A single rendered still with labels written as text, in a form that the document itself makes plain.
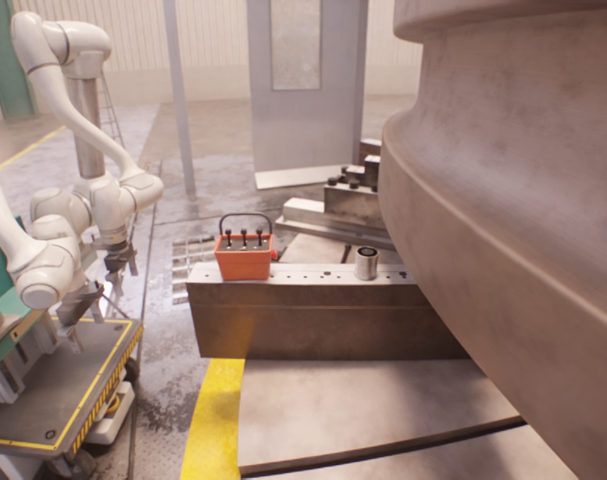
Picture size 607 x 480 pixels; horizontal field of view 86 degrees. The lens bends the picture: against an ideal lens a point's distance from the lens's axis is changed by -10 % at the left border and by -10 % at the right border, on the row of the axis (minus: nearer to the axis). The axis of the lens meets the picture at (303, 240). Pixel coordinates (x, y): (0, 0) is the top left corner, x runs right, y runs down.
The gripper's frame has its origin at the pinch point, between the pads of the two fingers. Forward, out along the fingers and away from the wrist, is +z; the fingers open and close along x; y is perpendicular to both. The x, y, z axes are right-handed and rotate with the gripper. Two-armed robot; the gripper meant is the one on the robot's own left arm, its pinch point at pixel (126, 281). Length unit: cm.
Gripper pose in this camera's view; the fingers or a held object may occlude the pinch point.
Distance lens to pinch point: 145.8
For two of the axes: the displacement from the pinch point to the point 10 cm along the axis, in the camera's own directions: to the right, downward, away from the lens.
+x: 0.1, -4.6, 8.9
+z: 0.0, 8.9, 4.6
